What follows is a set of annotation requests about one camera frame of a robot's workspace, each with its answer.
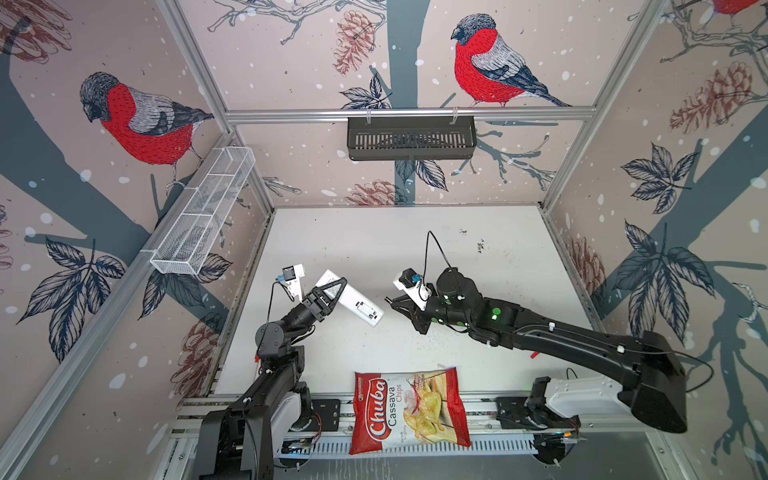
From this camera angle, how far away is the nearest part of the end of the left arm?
25.6 inches

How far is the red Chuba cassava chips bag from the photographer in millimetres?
681

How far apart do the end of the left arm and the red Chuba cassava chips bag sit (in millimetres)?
256
